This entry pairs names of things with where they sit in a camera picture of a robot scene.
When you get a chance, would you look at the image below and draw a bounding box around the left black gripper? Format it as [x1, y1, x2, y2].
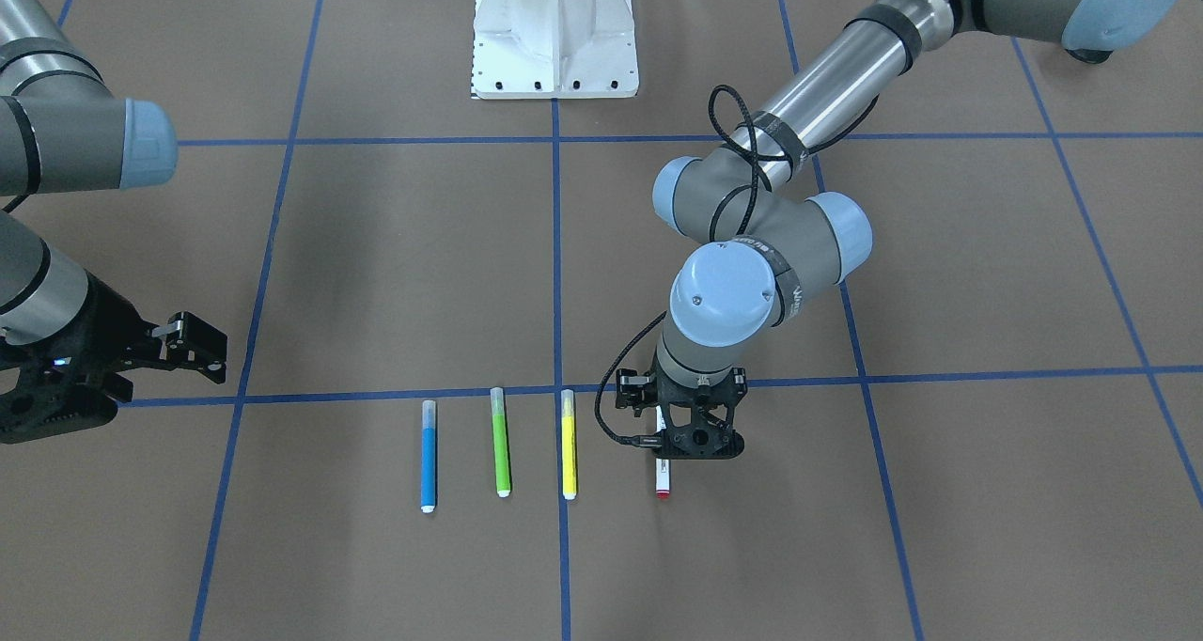
[654, 370, 748, 459]

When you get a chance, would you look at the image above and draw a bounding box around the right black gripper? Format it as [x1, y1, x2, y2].
[1, 278, 229, 445]

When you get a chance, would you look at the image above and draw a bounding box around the red marker pen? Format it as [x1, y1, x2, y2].
[656, 406, 671, 500]

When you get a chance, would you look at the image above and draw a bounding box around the blue marker pen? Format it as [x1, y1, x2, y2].
[420, 399, 438, 514]

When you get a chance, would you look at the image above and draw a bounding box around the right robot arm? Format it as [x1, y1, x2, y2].
[1, 0, 229, 445]

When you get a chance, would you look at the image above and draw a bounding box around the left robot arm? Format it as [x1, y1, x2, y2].
[614, 0, 1177, 459]

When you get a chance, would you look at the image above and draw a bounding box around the yellow marker pen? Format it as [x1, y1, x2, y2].
[559, 388, 579, 501]

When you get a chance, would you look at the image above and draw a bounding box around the green marker pen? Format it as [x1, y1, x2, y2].
[490, 385, 512, 498]

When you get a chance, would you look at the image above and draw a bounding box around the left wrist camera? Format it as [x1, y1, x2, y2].
[615, 368, 658, 417]

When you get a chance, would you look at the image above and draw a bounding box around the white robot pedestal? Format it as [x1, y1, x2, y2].
[470, 0, 640, 99]

